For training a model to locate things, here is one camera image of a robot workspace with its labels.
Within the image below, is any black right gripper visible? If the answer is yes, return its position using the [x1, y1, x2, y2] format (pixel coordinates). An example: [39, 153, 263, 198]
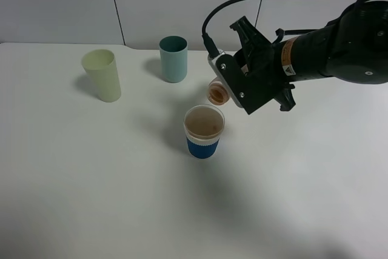
[230, 16, 296, 112]

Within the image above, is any clear plastic drink bottle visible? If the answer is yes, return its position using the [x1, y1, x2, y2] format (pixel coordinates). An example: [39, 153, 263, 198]
[207, 73, 242, 108]

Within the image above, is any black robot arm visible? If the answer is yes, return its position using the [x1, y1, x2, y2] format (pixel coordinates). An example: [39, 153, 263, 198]
[223, 0, 387, 114]

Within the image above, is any glass cup with blue sleeve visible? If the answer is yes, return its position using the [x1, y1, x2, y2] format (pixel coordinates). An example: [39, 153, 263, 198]
[183, 104, 225, 159]

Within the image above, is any teal plastic cup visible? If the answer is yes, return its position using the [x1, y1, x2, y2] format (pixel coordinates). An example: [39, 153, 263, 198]
[159, 36, 188, 83]

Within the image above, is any light green plastic cup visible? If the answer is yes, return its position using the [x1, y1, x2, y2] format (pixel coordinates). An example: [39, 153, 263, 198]
[81, 49, 121, 103]

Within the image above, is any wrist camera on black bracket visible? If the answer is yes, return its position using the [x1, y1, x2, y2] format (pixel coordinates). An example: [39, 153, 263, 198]
[207, 50, 282, 115]

